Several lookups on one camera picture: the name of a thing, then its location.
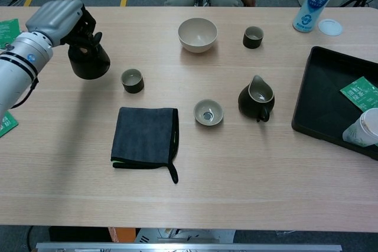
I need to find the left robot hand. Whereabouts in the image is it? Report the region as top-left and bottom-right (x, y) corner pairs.
(25, 0), (103, 50)

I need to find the black teapot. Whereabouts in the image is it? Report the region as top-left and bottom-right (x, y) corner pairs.
(67, 41), (111, 81)

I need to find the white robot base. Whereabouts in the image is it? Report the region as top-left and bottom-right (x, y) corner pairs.
(135, 228), (236, 244)

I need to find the green tea packet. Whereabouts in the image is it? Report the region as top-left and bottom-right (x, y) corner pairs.
(0, 111), (19, 138)
(339, 76), (378, 113)
(0, 18), (21, 49)

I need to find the dark cylindrical teacup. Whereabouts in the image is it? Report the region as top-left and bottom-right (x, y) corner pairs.
(120, 68), (145, 94)
(242, 25), (265, 49)

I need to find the large beige bowl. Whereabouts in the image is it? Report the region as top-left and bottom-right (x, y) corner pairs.
(177, 18), (219, 54)

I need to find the dark grey folded cloth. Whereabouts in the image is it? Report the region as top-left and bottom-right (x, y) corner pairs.
(110, 106), (180, 184)

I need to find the small shallow beige teacup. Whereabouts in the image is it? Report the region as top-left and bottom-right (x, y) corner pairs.
(193, 99), (224, 126)

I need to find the dark ceramic pitcher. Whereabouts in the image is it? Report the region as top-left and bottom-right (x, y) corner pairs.
(237, 74), (276, 123)

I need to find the orange brown object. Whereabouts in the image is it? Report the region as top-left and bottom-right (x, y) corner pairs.
(107, 227), (136, 244)

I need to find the white bottle with blue label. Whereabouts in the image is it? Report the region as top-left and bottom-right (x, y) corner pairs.
(292, 0), (340, 33)

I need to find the white round lid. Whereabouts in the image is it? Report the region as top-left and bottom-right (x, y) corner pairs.
(318, 18), (343, 37)

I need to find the black plastic tray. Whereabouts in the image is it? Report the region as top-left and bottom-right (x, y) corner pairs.
(291, 45), (378, 161)

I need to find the leaf printed paper cup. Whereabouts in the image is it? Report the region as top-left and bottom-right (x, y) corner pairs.
(342, 107), (378, 148)

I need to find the aluminium profile rail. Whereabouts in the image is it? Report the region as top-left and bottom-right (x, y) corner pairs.
(35, 242), (343, 252)

